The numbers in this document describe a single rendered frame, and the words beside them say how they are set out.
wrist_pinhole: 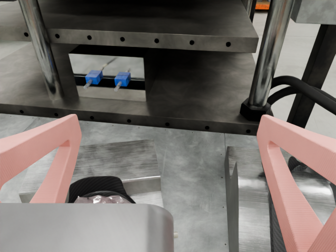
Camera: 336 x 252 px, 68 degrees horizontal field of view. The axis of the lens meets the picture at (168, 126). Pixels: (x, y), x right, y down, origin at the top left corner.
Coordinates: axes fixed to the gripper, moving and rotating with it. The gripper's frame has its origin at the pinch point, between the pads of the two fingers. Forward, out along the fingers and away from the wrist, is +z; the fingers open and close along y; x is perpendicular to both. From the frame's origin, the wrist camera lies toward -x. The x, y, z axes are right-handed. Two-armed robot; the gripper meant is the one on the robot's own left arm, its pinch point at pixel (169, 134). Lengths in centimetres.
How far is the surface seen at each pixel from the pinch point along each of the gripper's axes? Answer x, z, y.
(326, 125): 118, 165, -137
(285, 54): 116, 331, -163
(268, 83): 27, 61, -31
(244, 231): 29.9, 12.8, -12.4
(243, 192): 27.0, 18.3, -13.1
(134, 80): 32, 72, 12
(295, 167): 24.9, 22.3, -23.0
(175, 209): 39.6, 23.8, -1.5
